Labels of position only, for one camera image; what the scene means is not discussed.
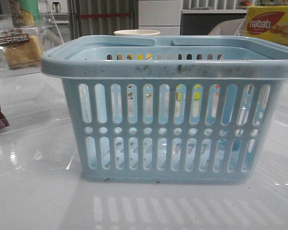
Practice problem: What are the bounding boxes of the packaged bread slice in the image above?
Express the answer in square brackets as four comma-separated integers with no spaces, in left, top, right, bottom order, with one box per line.
[0,27,43,78]

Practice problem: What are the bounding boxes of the light blue plastic basket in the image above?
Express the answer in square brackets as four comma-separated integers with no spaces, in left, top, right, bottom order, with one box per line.
[41,35,288,184]

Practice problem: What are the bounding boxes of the white cabinet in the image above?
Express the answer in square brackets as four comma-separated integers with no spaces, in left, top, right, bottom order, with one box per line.
[138,0,183,35]

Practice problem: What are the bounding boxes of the clear acrylic display shelf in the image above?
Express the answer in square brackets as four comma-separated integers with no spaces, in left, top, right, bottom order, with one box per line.
[0,15,64,140]

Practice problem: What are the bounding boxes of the grey upholstered chair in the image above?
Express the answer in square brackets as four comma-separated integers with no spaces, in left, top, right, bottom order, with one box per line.
[208,18,245,35]

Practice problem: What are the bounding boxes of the green cartoon snack canister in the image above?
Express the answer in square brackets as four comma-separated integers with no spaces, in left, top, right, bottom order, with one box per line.
[8,0,41,27]

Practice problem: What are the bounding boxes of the yellow nabati wafer box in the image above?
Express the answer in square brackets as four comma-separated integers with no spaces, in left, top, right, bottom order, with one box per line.
[244,6,288,46]

